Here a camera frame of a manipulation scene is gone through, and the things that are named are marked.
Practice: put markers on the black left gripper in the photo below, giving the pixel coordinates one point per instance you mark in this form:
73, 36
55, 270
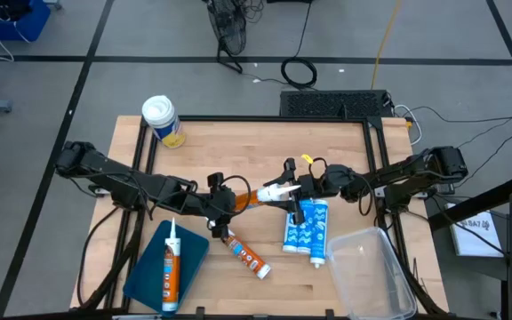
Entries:
218, 202

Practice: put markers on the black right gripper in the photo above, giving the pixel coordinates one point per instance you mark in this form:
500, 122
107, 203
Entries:
311, 186

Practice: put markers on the orange sealant tube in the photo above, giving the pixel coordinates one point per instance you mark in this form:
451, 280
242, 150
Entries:
247, 258
269, 193
171, 271

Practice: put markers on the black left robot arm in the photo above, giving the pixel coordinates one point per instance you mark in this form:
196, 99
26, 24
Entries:
127, 184

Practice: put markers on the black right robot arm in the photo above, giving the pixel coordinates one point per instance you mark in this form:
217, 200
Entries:
416, 171

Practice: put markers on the Lysol wipes canister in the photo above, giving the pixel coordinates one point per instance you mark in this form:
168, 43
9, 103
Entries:
162, 120

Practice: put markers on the teal blue plastic tray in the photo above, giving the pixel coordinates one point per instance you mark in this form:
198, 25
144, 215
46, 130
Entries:
149, 266

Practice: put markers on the clear plastic container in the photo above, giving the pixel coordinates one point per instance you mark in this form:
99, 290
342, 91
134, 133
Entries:
371, 275

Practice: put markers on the white paper sheet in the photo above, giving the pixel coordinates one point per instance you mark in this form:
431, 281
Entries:
474, 235

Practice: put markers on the blue floor bin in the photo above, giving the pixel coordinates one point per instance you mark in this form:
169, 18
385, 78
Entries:
16, 26

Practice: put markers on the black table frame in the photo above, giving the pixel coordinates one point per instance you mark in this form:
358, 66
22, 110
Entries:
260, 118

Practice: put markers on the black desk frame bar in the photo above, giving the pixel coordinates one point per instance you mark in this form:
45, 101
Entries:
482, 202

